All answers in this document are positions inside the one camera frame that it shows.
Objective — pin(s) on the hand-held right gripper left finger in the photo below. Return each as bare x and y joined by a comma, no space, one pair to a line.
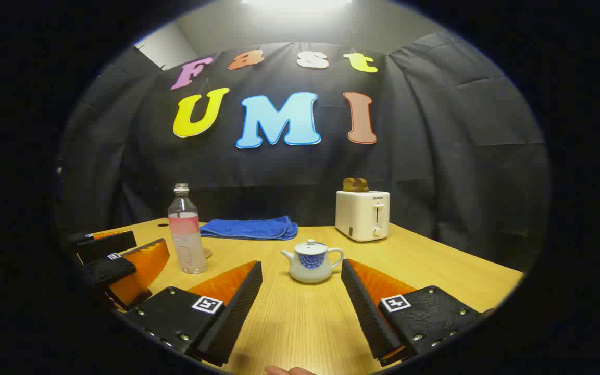
237,307

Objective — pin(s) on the white blue-patterned teacup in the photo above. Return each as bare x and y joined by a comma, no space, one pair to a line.
310,268

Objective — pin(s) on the folded blue towel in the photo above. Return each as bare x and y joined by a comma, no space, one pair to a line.
250,228

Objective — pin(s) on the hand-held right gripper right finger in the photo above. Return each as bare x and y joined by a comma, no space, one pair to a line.
365,307

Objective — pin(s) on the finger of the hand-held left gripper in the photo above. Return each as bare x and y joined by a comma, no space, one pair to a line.
115,271
104,246

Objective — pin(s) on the black backdrop cloth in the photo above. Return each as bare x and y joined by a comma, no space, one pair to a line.
435,156

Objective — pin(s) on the clear plastic water bottle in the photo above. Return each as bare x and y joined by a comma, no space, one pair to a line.
186,234

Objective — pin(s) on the brown toast slices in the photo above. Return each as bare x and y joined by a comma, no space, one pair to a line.
354,185

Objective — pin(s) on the white toaster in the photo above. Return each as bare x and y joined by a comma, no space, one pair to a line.
360,216

